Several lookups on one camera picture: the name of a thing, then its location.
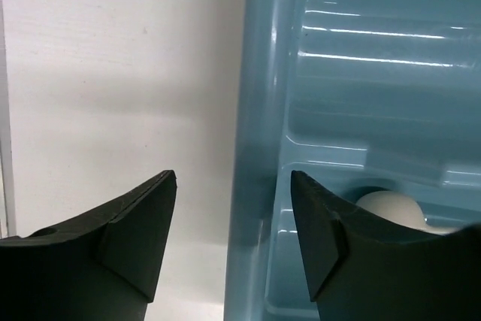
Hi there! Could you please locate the blue plastic cutlery tray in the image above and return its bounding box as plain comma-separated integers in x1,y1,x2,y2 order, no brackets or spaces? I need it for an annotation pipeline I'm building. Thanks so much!
224,0,480,320

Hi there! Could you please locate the aluminium rail left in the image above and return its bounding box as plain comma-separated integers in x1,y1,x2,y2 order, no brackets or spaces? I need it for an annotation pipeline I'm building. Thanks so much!
0,0,17,238

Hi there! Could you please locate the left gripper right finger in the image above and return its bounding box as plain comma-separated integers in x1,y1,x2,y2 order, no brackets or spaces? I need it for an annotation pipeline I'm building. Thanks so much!
290,171,480,320

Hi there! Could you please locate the white spoon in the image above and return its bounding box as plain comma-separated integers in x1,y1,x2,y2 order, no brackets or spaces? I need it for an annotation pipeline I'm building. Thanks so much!
356,190,458,235

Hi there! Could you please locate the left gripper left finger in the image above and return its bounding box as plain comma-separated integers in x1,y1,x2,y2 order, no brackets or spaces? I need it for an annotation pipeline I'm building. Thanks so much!
1,170,177,320

